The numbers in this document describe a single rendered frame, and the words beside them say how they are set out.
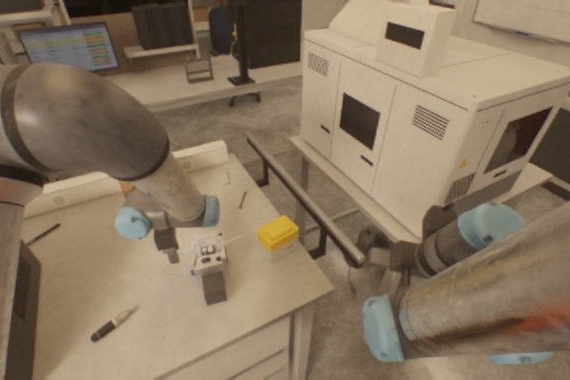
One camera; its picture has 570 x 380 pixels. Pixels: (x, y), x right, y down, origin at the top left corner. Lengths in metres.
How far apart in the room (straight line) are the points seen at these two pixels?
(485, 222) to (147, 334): 0.87
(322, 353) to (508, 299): 1.72
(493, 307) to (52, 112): 0.40
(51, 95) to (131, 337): 0.78
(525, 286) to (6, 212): 0.45
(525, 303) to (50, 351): 1.07
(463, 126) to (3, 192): 0.95
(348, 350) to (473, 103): 1.44
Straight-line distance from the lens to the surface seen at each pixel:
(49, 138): 0.38
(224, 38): 4.58
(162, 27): 2.76
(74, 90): 0.38
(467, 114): 0.97
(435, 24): 1.01
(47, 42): 2.55
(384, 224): 1.26
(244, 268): 1.07
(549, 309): 0.22
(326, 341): 1.94
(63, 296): 1.22
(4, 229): 0.42
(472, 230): 0.46
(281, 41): 2.86
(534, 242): 0.22
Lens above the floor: 1.76
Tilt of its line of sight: 39 degrees down
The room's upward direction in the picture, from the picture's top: straight up
